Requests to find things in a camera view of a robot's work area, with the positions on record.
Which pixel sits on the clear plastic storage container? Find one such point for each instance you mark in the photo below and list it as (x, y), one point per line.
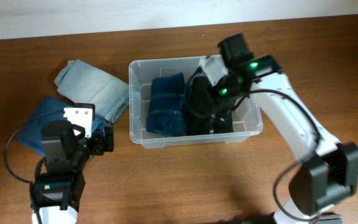
(247, 119)

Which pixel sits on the dark blue folded jeans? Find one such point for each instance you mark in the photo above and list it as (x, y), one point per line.
(31, 134)

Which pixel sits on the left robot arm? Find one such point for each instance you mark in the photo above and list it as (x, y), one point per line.
(59, 181)

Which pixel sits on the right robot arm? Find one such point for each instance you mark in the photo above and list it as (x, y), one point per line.
(327, 170)

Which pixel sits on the dark teal cloth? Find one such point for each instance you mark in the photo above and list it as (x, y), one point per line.
(166, 112)

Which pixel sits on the black taped cloth bundle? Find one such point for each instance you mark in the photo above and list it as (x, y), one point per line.
(222, 121)

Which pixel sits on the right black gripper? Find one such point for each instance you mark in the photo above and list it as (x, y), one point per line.
(223, 101)

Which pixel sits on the light blue folded jeans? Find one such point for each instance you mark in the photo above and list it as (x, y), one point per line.
(83, 83)

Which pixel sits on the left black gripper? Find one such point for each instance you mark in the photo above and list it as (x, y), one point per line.
(101, 143)

